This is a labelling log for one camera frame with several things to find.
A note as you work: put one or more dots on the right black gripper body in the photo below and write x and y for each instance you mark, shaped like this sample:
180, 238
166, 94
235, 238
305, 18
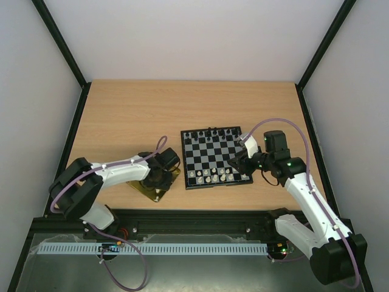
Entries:
242, 161

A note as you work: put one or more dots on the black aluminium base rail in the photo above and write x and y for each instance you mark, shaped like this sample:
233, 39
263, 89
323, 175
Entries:
137, 224

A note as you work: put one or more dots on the light blue slotted cable duct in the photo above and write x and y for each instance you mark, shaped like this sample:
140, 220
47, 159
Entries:
155, 249

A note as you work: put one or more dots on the gold metal tray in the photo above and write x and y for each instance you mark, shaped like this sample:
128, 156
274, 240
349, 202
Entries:
152, 191

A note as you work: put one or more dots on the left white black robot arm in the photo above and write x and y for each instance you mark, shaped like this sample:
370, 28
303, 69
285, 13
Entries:
74, 193

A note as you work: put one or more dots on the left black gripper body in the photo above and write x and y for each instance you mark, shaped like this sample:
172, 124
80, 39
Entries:
160, 183

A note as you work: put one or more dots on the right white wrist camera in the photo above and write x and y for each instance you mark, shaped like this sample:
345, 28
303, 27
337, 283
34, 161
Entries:
249, 144

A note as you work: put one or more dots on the left black frame post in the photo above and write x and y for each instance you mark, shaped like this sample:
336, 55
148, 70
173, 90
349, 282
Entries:
59, 40

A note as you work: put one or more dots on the right black frame post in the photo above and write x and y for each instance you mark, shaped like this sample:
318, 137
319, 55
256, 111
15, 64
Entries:
325, 43

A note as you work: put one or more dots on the black chess pieces row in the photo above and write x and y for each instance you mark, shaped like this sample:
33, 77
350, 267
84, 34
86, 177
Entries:
208, 135

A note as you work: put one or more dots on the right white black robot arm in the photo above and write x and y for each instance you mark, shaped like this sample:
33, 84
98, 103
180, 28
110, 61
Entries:
334, 252

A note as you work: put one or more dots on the black frame post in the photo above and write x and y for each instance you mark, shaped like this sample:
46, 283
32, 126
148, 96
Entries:
59, 40
325, 43

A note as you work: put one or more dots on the black grey chess board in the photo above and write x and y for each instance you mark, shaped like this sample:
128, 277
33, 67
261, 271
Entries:
200, 157

